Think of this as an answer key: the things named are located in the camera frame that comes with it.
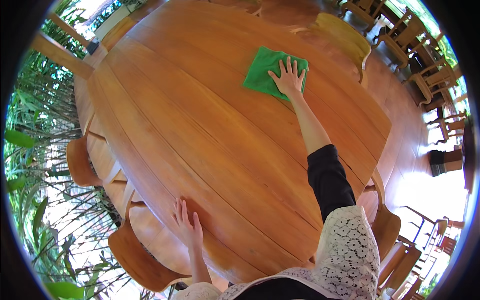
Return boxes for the person's left hand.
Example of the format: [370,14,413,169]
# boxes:
[171,198,204,250]

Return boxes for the person's right hand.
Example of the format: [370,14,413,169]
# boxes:
[268,56,306,99]

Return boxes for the green cleaning cloth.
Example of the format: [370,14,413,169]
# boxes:
[242,46,310,102]

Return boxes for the yellowish wooden chair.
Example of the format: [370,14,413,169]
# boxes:
[290,12,372,85]

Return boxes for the wooden armchair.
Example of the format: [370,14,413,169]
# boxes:
[427,110,468,145]
[403,56,460,108]
[338,0,388,34]
[371,7,429,73]

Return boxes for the person's body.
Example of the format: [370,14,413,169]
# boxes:
[170,144,381,300]

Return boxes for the green garden plants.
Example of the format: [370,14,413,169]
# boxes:
[4,0,151,300]

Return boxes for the group of chairs and tables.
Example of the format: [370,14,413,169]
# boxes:
[398,205,466,300]

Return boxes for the wooden railing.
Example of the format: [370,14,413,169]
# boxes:
[30,13,100,80]

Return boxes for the dark wooden post base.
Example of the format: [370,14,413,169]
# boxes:
[428,149,464,177]

